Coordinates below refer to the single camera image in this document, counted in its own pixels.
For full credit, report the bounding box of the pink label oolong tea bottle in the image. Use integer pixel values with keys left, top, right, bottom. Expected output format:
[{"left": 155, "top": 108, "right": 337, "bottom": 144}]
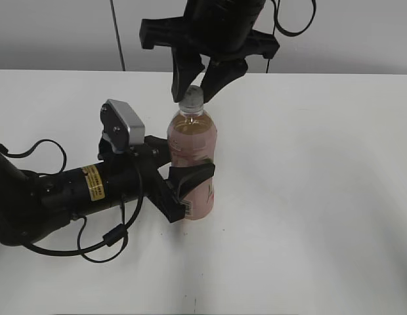
[{"left": 167, "top": 104, "right": 217, "bottom": 220}]

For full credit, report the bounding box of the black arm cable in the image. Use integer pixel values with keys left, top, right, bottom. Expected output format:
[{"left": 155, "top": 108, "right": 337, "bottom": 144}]
[
  {"left": 268, "top": 0, "right": 318, "bottom": 74},
  {"left": 0, "top": 138, "right": 145, "bottom": 263}
]

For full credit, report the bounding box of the white bottle cap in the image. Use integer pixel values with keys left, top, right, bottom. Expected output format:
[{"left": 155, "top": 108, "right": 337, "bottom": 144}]
[{"left": 179, "top": 85, "right": 204, "bottom": 111}]

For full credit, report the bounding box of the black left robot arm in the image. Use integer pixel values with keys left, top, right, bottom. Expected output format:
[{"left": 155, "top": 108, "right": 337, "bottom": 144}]
[{"left": 0, "top": 136, "right": 215, "bottom": 246}]

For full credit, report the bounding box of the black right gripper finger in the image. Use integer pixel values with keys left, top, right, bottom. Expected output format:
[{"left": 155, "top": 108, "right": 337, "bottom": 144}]
[
  {"left": 171, "top": 47, "right": 204, "bottom": 102},
  {"left": 200, "top": 58, "right": 248, "bottom": 103}
]

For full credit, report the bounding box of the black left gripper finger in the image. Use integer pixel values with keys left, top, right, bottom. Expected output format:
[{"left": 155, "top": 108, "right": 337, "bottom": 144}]
[
  {"left": 144, "top": 135, "right": 171, "bottom": 166},
  {"left": 168, "top": 163, "right": 215, "bottom": 200}
]

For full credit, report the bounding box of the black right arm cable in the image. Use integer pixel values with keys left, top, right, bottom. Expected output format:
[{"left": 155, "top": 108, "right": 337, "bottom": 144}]
[{"left": 268, "top": 0, "right": 318, "bottom": 74}]

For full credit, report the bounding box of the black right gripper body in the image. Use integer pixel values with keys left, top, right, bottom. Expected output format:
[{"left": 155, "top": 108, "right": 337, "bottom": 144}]
[{"left": 139, "top": 0, "right": 280, "bottom": 61}]

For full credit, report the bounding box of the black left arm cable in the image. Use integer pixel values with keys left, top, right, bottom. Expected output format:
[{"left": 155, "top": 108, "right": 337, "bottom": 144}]
[{"left": 0, "top": 138, "right": 145, "bottom": 263}]

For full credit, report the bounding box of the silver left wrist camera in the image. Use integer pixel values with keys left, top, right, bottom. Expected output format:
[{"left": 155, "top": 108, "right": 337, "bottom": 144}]
[{"left": 100, "top": 99, "right": 145, "bottom": 154}]

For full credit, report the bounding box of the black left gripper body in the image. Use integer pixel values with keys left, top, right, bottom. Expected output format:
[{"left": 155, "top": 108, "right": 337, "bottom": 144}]
[{"left": 98, "top": 137, "right": 186, "bottom": 222}]

